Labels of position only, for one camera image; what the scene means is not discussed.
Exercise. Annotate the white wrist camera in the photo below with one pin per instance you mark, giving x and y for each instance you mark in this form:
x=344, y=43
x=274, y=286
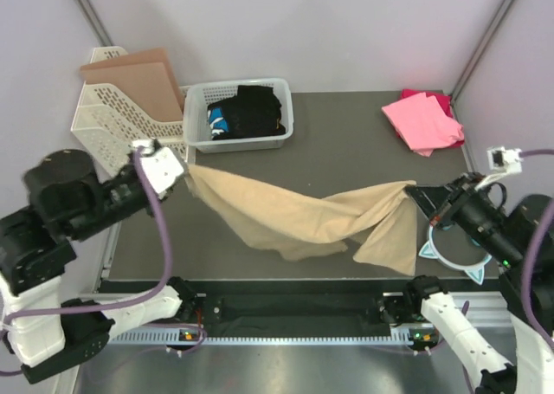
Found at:
x=502, y=163
x=162, y=166

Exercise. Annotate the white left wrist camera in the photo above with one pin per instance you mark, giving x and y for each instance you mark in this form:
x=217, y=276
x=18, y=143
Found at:
x=162, y=166

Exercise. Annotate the beige t shirt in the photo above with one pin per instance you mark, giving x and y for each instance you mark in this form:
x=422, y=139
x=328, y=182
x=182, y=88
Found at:
x=380, y=218

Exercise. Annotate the grey slotted cable duct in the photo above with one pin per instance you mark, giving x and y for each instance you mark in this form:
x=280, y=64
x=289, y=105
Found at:
x=157, y=336

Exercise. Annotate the white plastic laundry basket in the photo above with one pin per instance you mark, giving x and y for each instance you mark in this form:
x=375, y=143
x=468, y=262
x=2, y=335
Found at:
x=196, y=127

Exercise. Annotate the brown paper folder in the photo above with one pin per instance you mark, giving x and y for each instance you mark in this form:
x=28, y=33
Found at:
x=146, y=77

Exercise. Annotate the magenta folded t shirt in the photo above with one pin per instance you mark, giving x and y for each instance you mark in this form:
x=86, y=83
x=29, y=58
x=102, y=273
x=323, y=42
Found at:
x=445, y=103

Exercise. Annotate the teal cat ear headphones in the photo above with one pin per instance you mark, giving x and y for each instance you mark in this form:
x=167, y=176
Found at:
x=456, y=252

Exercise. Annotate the white mesh file organizer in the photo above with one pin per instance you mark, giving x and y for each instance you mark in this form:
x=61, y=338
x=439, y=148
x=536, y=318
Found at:
x=106, y=121

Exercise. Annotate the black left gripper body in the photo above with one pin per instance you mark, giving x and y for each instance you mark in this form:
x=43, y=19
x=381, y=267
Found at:
x=128, y=196

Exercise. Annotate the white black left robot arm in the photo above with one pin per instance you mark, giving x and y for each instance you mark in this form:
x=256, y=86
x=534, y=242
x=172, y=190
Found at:
x=67, y=204

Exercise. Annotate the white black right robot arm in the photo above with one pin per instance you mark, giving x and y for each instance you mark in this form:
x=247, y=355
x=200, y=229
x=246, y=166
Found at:
x=522, y=243

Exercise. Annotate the black t shirt in basket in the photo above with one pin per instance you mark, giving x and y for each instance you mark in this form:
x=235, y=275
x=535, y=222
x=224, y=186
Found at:
x=254, y=112

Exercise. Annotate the blue white t shirt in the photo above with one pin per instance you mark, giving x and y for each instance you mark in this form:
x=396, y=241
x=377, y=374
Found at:
x=217, y=123

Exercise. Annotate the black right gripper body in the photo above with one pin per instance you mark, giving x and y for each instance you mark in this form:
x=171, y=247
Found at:
x=469, y=208

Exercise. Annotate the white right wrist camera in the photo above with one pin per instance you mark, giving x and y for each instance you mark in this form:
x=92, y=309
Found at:
x=502, y=163

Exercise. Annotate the pink folded t shirt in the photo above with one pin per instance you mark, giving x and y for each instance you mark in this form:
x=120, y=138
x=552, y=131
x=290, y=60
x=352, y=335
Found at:
x=421, y=124

